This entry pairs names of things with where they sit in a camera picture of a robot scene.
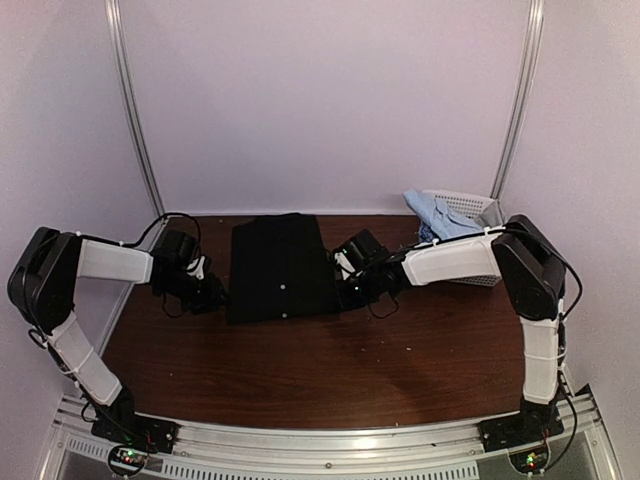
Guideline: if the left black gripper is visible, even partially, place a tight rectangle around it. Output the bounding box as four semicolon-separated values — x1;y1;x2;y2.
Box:
160;270;232;315

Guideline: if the black long sleeve shirt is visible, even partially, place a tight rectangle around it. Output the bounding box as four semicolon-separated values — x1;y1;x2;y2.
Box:
226;213;340;325

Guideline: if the white perforated plastic basket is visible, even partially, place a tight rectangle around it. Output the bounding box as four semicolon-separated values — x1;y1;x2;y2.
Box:
424;189;500;288

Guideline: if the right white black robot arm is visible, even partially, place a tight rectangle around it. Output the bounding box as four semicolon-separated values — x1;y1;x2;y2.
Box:
330;215;569;442

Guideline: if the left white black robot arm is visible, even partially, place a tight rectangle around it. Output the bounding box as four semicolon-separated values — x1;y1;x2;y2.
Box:
7;227;229;444

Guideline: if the light blue shirt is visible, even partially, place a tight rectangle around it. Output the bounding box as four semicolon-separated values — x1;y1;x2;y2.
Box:
403;189;482;242

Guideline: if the grey shirt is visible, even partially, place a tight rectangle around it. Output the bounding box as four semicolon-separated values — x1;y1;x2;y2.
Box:
476;199;505;227

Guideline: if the left circuit board with LEDs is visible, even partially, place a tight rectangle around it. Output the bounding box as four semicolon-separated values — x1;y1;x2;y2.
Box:
106;445;149;477

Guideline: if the circuit board with leds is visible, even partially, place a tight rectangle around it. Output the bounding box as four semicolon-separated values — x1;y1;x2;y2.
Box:
106;445;149;477
509;447;550;475

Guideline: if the right circuit board with LEDs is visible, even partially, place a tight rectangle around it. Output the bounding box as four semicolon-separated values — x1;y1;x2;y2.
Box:
509;447;550;475

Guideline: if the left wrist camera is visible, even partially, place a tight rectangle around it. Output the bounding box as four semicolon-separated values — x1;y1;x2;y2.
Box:
186;255;206;280

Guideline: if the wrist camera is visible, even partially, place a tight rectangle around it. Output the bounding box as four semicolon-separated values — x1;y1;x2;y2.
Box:
186;255;206;280
332;248;357;280

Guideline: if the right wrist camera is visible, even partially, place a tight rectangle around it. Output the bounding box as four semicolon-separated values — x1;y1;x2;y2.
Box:
332;248;357;280

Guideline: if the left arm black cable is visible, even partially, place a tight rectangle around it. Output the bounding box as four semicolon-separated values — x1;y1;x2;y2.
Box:
74;213;202;251

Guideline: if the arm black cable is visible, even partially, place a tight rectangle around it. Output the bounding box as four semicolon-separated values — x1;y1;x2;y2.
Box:
504;224;584;321
74;213;202;251

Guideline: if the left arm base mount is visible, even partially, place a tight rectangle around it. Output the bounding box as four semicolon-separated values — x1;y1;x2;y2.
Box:
91;415;179;454

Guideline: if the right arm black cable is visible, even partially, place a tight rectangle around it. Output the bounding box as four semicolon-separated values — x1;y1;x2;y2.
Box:
504;224;584;321

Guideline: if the front aluminium rail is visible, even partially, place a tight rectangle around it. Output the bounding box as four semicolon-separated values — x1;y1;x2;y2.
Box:
49;392;609;480

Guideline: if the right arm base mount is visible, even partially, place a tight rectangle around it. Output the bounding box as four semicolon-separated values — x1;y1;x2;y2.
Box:
479;412;564;452

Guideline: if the left aluminium frame post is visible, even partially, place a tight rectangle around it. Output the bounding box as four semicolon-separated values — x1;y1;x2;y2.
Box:
105;0;165;216

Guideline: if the aluminium frame post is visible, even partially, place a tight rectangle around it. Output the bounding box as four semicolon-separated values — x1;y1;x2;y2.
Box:
105;0;165;216
490;0;545;201

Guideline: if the right aluminium frame post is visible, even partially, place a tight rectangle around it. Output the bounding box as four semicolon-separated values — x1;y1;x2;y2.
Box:
490;0;545;201

